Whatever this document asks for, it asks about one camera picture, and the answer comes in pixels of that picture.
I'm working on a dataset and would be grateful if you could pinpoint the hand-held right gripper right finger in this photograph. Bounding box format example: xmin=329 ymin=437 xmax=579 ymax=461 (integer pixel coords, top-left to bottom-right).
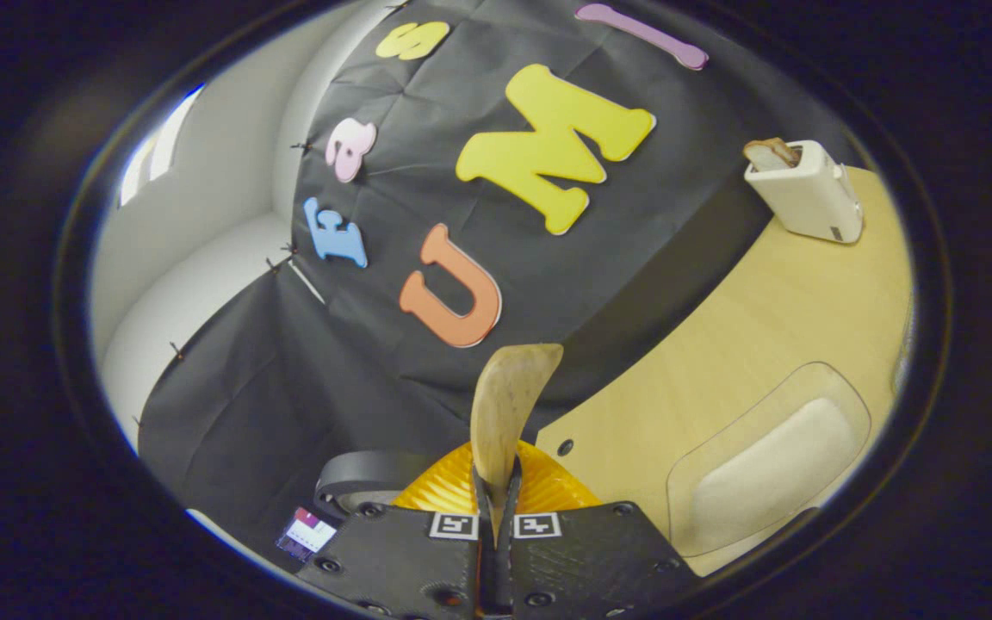
xmin=496 ymin=439 xmax=704 ymax=620

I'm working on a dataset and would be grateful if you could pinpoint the wooden spoon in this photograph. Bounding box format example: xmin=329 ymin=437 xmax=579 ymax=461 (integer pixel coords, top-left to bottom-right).
xmin=470 ymin=343 xmax=566 ymax=539

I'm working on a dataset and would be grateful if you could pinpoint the black silver rice cooker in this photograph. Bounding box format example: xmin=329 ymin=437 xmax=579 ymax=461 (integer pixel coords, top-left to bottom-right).
xmin=313 ymin=449 xmax=437 ymax=522

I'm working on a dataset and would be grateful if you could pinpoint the computer monitor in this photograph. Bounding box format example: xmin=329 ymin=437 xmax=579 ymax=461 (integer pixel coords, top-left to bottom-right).
xmin=275 ymin=506 xmax=338 ymax=562

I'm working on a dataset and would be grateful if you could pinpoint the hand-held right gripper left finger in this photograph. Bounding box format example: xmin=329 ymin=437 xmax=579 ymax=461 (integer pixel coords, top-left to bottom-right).
xmin=296 ymin=439 xmax=497 ymax=620

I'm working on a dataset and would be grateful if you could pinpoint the white toaster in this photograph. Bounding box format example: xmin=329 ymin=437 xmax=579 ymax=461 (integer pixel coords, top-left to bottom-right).
xmin=743 ymin=139 xmax=865 ymax=245

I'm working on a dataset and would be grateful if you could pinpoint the black backdrop cloth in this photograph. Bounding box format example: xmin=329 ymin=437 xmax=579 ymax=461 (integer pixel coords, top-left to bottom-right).
xmin=136 ymin=0 xmax=859 ymax=552

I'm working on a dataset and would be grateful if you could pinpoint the brown bread slice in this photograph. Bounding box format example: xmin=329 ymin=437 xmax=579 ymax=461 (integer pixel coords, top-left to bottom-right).
xmin=741 ymin=136 xmax=803 ymax=171

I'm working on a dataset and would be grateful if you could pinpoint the clear plastic box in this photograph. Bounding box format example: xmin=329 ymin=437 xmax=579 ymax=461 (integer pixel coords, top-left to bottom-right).
xmin=666 ymin=362 xmax=873 ymax=559

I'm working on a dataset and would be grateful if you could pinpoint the white rice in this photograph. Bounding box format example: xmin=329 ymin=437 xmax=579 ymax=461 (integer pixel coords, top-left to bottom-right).
xmin=690 ymin=396 xmax=859 ymax=552

